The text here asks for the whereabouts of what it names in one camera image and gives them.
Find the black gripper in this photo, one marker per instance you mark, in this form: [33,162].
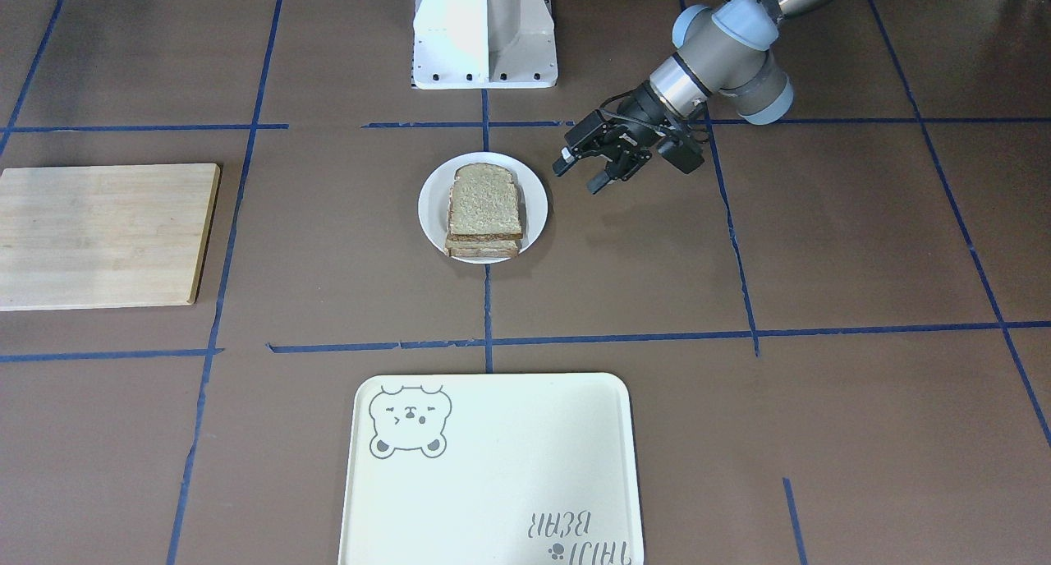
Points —
[643,119]

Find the bread slice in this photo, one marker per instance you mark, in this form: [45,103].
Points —
[480,250]
[484,204]

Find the white round plate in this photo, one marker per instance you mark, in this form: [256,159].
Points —
[433,200]

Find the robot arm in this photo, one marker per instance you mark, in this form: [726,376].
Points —
[719,51]

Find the cream bear tray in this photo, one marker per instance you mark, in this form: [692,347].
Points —
[492,469]

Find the wooden cutting board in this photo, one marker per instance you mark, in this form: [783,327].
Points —
[119,236]

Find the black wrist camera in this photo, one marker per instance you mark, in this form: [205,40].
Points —
[685,153]

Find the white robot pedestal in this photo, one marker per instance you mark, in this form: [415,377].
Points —
[484,45]

